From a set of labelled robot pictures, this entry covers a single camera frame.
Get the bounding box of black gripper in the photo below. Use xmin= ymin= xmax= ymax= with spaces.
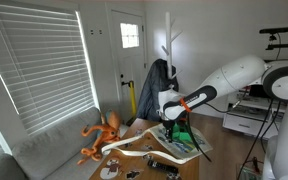
xmin=163 ymin=118 xmax=177 ymax=143

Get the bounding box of green lunch box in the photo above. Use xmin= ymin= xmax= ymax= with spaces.
xmin=170 ymin=121 xmax=196 ymax=143

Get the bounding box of box on floor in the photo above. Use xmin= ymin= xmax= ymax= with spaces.
xmin=237 ymin=163 xmax=264 ymax=180

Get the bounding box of black remote control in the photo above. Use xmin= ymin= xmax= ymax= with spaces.
xmin=146 ymin=159 xmax=180 ymax=175

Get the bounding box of dark grey jacket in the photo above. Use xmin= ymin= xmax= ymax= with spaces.
xmin=136 ymin=58 xmax=180 ymax=123

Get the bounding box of yellow stick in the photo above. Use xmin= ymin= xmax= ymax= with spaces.
xmin=128 ymin=80 xmax=138 ymax=118

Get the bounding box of small dark sticker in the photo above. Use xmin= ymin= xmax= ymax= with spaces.
xmin=126 ymin=169 xmax=142 ymax=180

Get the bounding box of orange octopus plush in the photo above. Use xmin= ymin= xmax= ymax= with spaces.
xmin=77 ymin=109 xmax=122 ymax=166

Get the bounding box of snowman sticker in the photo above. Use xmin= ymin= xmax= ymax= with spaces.
xmin=99 ymin=157 xmax=124 ymax=180

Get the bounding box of white media cabinet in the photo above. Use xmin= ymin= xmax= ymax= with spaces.
xmin=222 ymin=91 xmax=288 ymax=138

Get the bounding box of white door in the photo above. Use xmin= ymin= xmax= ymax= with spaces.
xmin=108 ymin=9 xmax=149 ymax=126

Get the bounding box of white coat rack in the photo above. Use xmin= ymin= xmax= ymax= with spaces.
xmin=160 ymin=11 xmax=184 ymax=93

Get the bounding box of grey sofa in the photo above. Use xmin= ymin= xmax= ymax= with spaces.
xmin=0 ymin=106 xmax=130 ymax=180

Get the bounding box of wide white window blind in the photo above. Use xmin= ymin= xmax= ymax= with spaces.
xmin=0 ymin=0 xmax=97 ymax=138

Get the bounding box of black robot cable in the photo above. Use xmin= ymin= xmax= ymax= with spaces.
xmin=183 ymin=112 xmax=214 ymax=164

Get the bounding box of orange cable strap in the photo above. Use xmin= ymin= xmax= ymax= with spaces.
xmin=179 ymin=97 xmax=193 ymax=114

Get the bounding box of black door handle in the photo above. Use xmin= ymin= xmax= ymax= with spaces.
xmin=119 ymin=73 xmax=132 ymax=88

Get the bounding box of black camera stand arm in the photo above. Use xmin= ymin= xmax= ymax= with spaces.
xmin=265 ymin=33 xmax=288 ymax=51

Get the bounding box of black stereo camera bar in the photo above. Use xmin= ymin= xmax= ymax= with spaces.
xmin=259 ymin=26 xmax=288 ymax=35

